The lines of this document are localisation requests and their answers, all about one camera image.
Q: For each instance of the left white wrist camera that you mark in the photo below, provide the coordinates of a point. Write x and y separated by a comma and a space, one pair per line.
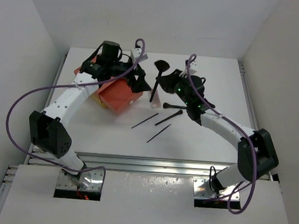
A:
136, 55

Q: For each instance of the black powder brush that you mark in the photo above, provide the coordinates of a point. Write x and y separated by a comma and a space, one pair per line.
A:
167, 105

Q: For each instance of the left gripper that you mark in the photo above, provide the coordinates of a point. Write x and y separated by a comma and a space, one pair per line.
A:
139, 84

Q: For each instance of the orange top drawer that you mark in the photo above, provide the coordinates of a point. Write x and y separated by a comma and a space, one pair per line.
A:
117, 96

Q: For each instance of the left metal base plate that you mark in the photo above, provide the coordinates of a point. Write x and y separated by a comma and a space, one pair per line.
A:
90, 181

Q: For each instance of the black medium makeup brush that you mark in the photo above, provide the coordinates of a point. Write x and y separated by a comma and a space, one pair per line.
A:
179, 112

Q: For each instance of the black fan brush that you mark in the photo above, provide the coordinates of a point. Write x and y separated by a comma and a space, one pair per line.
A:
162, 66

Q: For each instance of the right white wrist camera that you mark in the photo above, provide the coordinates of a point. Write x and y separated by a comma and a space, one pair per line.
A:
192, 68

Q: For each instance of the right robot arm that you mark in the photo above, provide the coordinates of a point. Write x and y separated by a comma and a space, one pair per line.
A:
255, 148

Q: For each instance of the aluminium rail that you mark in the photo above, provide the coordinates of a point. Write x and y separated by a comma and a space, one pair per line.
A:
149, 165

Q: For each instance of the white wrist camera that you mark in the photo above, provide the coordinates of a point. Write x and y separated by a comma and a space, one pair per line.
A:
192, 68
136, 55

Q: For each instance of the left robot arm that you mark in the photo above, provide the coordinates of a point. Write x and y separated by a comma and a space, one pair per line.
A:
48, 127

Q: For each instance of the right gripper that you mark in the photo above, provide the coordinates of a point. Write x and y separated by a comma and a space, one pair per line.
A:
168, 81

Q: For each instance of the thin black liner brush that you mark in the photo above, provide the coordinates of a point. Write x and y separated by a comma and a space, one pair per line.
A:
145, 120

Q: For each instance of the long nude eyeshadow palette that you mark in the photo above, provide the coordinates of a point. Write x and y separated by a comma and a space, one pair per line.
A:
155, 103

